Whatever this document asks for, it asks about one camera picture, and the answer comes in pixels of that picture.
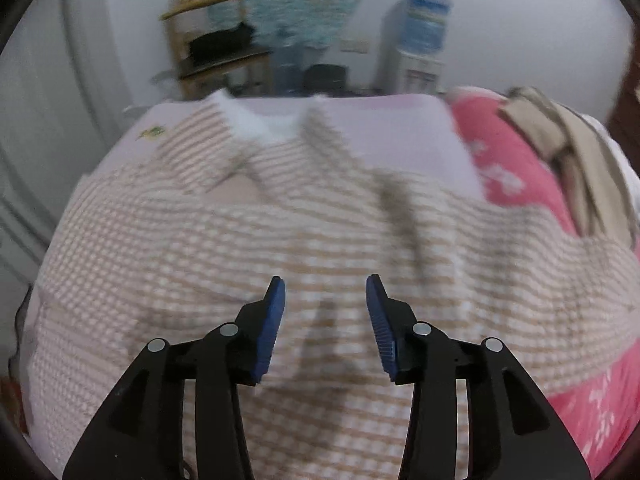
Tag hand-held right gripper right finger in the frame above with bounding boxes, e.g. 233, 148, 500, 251
365, 273, 593, 480

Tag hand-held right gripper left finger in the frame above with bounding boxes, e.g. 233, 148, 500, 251
62, 275, 287, 480

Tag checkered beige white blanket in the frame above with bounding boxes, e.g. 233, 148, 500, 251
20, 91, 640, 480

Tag beige clothes pile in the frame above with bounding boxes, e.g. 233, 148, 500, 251
500, 86, 640, 241

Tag pink floral blanket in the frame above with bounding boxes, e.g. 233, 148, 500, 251
445, 85, 640, 480

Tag black bin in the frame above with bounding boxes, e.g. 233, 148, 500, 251
302, 63, 348, 97

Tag white water dispenser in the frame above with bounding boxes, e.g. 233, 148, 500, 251
375, 0, 447, 96

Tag black bag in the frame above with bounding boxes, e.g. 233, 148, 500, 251
187, 20, 256, 61

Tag white garment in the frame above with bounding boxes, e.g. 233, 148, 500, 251
575, 112, 636, 171

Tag blue water bottle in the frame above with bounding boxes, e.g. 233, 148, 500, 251
400, 0, 453, 56

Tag wooden chair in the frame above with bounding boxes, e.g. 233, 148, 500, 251
159, 0, 273, 101

